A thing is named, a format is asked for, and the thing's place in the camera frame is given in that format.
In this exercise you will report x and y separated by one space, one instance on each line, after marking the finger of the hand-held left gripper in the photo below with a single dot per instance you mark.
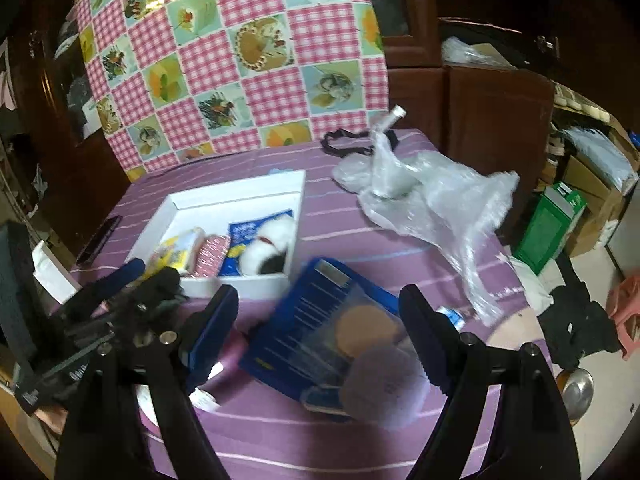
162 282
122 272

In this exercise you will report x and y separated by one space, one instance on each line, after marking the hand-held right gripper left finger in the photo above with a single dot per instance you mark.
215 330

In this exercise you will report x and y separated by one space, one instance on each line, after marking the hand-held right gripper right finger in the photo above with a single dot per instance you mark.
425 330

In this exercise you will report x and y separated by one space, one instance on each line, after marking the purple label white bottle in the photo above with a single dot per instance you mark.
227 355

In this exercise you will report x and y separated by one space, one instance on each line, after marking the yellow and white packet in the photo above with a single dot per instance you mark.
177 252

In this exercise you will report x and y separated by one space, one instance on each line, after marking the glittery pink pouch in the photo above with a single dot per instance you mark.
212 255

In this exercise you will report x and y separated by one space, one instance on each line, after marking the white shallow box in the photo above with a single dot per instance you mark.
200 205

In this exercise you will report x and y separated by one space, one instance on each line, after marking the blue and white snack packet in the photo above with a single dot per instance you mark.
245 240

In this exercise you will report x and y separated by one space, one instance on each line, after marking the blue cotton pad pack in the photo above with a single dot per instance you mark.
310 330

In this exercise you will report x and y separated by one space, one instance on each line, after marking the white and black plush toy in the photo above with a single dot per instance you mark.
270 250

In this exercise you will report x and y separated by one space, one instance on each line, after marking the small blue capped bottle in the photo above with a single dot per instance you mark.
452 317

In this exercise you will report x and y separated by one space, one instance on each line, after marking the black remote control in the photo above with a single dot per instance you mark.
100 240

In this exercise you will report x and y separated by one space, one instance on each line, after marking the white paper roll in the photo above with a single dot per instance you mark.
52 272

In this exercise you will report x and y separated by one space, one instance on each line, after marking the white cloth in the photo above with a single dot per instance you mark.
532 282

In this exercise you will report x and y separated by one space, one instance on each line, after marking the clear plastic bag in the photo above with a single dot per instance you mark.
440 195

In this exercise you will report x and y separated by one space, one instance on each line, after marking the purple striped tablecloth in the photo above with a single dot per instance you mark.
320 440

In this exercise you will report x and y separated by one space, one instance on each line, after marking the black cloth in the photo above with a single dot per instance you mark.
580 320

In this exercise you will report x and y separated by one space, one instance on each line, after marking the green carton box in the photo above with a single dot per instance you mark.
547 225

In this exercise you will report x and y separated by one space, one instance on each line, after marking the metal bowl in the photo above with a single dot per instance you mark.
577 392

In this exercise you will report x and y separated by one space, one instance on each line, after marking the glass door wooden cabinet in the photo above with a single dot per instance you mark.
35 110

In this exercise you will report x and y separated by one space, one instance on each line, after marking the pink plastic stool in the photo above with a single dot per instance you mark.
625 310

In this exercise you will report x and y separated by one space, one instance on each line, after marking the cardboard box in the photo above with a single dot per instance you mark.
590 200

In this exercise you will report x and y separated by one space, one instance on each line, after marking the pink checked printed cloth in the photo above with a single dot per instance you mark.
225 60

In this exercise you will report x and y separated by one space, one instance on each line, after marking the brown wooden cabinet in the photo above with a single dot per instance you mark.
490 100

